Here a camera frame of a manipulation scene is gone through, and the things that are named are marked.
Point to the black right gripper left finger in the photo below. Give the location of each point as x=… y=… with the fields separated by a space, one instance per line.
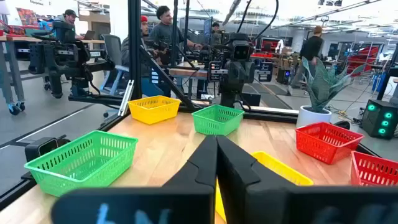
x=186 y=199

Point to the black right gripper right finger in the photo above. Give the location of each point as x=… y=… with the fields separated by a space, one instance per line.
x=264 y=202

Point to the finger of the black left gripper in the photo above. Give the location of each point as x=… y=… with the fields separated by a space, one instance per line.
x=235 y=72
x=248 y=72

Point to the yellow plastic basket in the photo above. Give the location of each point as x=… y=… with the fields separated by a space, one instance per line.
x=154 y=110
x=280 y=168

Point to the red plastic basket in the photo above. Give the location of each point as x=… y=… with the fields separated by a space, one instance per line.
x=376 y=171
x=326 y=143

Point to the green plastic basket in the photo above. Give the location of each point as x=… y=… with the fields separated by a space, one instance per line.
x=81 y=161
x=217 y=119

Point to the black background robot arm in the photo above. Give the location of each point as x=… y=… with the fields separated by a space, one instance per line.
x=62 y=59

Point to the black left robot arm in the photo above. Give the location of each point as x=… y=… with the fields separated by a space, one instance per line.
x=228 y=99

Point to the wooden background table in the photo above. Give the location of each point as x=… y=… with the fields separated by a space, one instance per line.
x=186 y=72

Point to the person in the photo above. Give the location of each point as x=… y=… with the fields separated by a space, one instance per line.
x=70 y=17
x=144 y=28
x=311 y=46
x=164 y=31
x=215 y=34

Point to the green snake plant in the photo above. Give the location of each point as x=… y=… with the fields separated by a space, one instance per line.
x=323 y=87

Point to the white plant pot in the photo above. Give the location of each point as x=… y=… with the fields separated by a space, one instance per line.
x=312 y=117

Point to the grey blue office chair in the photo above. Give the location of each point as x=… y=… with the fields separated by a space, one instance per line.
x=112 y=46

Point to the red storage rack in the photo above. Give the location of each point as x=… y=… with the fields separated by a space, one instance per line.
x=360 y=59

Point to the blue bin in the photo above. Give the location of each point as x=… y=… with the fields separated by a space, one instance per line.
x=378 y=82

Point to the open laptop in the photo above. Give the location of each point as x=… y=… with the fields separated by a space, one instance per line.
x=89 y=35

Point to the black computer green lights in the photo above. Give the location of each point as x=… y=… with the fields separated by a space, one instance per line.
x=377 y=119

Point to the wooden workbench grey legs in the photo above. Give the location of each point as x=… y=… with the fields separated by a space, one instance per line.
x=15 y=77

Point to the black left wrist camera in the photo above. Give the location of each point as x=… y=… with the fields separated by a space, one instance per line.
x=242 y=51

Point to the silver aluminium bracket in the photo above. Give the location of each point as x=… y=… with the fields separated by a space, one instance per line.
x=126 y=99

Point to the small black depth camera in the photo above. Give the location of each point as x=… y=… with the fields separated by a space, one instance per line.
x=40 y=149

